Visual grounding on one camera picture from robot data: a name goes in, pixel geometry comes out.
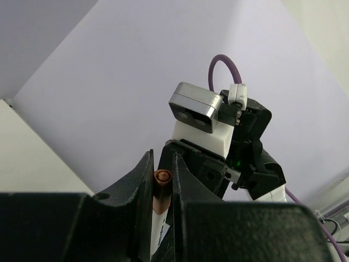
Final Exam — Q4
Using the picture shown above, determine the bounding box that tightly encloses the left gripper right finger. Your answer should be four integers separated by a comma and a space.
172, 154, 333, 261

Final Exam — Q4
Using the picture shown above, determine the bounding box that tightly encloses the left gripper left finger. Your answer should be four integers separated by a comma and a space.
1, 151, 154, 261

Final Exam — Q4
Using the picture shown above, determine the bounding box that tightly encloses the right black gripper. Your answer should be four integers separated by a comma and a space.
158, 139, 229, 199

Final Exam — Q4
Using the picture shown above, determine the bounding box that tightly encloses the brown pen cap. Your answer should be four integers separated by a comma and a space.
153, 169, 172, 215

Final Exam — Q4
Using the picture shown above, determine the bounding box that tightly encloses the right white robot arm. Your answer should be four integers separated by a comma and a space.
158, 88, 286, 202

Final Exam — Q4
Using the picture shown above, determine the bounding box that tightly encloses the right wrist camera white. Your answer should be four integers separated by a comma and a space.
169, 82, 248, 159

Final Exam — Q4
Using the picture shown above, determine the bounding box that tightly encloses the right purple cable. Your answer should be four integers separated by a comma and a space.
208, 53, 243, 92

